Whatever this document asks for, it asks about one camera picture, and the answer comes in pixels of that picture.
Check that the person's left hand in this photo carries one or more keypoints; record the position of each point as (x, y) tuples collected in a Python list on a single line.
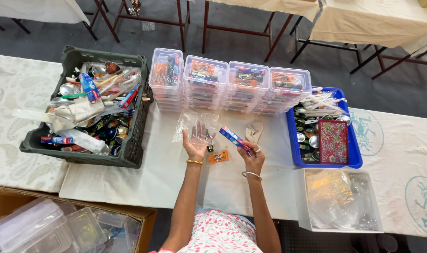
[(194, 149)]

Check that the person's right hand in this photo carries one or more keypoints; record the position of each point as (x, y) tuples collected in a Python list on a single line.
[(252, 161)]

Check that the clear plastic bag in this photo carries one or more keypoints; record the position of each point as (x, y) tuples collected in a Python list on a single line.
[(185, 121)]

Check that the blue red toothpaste box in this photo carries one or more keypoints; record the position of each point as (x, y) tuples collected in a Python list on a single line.
[(89, 88), (129, 96), (57, 140), (231, 137)]

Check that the gold bangle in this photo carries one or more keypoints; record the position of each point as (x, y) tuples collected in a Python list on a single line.
[(194, 162)]

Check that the silver bangle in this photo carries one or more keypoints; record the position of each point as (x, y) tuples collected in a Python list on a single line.
[(252, 174)]

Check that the small dark bottle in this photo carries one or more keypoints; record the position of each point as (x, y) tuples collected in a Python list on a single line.
[(210, 147)]

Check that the orange snack packet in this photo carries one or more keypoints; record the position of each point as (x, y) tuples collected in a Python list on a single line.
[(218, 157)]

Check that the beige cloth pouch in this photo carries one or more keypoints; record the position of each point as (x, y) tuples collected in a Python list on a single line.
[(254, 131)]

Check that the plain white cloth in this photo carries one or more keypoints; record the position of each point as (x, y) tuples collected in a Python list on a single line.
[(146, 182)]

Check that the green plastic crate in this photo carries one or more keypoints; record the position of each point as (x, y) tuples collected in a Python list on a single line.
[(130, 154)]

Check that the stack of clear filled boxes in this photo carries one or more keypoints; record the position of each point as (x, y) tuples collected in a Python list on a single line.
[(287, 82), (203, 75), (166, 72), (246, 79)]

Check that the floral dress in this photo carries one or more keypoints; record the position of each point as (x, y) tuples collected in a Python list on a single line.
[(217, 233)]

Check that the red floral box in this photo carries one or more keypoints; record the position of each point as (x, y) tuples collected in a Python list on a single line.
[(333, 142)]

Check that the heap of clear wrapped utensils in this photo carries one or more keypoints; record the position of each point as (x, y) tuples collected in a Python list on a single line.
[(320, 102)]

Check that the clear box of plastic bags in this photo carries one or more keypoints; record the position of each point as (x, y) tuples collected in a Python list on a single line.
[(340, 200)]

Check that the blue plastic tray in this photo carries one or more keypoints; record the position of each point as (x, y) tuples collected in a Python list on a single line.
[(354, 154)]

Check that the clear wrapper scrap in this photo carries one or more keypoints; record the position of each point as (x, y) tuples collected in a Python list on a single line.
[(148, 25)]

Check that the white tablecloth with blue prints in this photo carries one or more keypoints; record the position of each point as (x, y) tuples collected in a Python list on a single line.
[(399, 165)]

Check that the cardboard carton of clear boxes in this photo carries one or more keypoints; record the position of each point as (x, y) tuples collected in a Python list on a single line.
[(58, 225)]

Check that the cream cloth table brown legs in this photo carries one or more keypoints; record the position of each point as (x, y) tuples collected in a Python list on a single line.
[(266, 5)]

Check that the cream cloth table black legs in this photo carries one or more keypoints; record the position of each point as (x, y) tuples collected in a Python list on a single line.
[(371, 21)]

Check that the white paisley tablecloth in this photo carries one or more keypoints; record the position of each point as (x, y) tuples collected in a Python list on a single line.
[(13, 116)]

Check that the table with white cloth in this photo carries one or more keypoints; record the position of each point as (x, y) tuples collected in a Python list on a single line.
[(34, 8)]

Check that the brown metal table frame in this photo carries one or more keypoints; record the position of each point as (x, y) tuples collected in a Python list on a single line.
[(150, 23)]

